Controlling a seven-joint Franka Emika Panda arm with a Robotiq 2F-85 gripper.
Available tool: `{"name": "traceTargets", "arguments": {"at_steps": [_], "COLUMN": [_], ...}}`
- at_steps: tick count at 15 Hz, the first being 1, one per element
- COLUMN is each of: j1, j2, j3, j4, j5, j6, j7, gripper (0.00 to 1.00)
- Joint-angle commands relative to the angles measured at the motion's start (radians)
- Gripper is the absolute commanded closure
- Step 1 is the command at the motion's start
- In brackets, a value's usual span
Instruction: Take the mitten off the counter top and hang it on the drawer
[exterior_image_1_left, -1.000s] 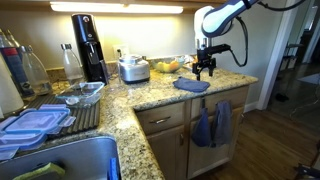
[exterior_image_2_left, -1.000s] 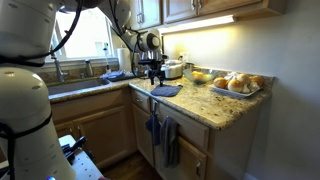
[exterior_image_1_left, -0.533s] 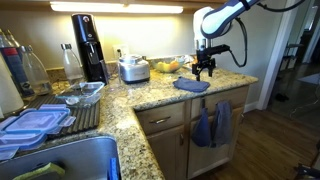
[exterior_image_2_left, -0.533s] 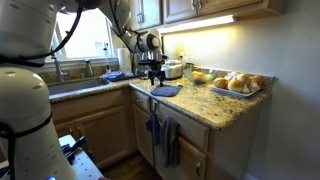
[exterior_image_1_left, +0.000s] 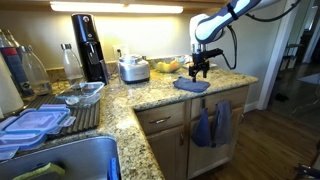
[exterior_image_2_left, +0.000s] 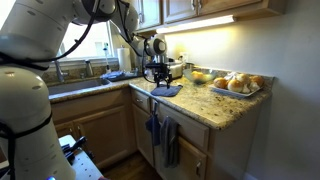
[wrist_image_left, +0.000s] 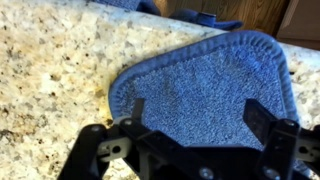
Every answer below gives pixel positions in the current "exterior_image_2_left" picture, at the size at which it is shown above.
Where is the blue oven mitten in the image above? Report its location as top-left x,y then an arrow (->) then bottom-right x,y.
151,85 -> 182,97

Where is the grey hanging dish towel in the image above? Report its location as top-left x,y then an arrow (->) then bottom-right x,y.
160,116 -> 179,168

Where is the white plate with bread rolls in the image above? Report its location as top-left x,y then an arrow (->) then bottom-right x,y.
210,72 -> 265,98

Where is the chrome sink faucet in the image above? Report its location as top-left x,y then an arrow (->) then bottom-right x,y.
54,60 -> 69,82

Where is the white paper towel roll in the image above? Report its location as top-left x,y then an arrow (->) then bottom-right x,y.
117,48 -> 131,72

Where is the under-cabinet light strip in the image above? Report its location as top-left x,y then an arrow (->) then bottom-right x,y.
156,15 -> 236,34

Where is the wall power outlet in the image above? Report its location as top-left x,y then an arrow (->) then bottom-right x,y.
179,52 -> 189,63

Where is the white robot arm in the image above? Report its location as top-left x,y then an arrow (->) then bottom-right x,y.
0,0 -> 167,180

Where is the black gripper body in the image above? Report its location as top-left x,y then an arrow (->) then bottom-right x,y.
146,63 -> 172,81

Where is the silver kitchen appliance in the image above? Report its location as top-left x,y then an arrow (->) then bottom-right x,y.
167,61 -> 183,79

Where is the stainless steel sink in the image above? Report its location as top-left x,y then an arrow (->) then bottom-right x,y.
48,79 -> 111,95

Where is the blue hanging pot holder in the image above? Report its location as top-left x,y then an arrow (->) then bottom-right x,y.
145,102 -> 161,146

